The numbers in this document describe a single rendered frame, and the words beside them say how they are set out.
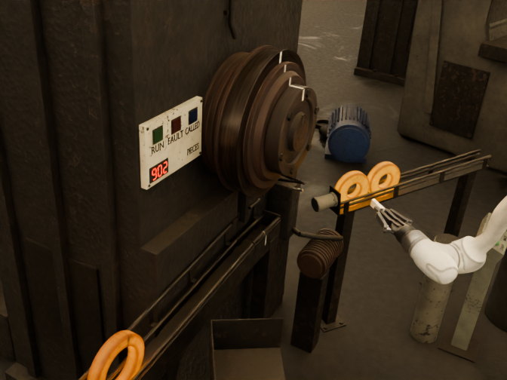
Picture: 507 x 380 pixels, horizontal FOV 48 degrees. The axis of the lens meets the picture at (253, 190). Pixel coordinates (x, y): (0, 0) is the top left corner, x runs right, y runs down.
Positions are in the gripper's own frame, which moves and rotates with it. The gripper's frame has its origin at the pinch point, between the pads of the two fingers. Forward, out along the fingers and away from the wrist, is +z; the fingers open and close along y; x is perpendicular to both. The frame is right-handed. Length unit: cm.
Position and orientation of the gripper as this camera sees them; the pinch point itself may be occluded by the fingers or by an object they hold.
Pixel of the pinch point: (377, 206)
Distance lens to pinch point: 225.0
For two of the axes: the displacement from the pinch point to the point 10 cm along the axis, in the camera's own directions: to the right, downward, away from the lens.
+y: 9.0, -1.6, 4.1
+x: 1.0, -8.3, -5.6
